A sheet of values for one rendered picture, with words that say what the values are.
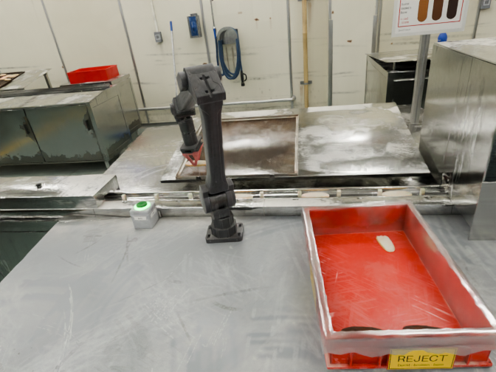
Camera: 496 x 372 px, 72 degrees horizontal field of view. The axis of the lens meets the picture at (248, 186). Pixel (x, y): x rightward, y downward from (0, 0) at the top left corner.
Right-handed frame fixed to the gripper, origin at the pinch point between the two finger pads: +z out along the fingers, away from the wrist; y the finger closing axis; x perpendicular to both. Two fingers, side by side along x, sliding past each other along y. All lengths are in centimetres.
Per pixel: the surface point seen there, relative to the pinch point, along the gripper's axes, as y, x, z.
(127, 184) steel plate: -1.4, -36.8, 12.8
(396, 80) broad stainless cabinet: -154, 107, 31
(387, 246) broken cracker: 40, 69, 4
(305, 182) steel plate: -1.7, 44.3, 12.5
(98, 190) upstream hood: 20.3, -33.6, -0.8
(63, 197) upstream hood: 25, -46, -1
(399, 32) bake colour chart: -78, 89, -23
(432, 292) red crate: 56, 77, 2
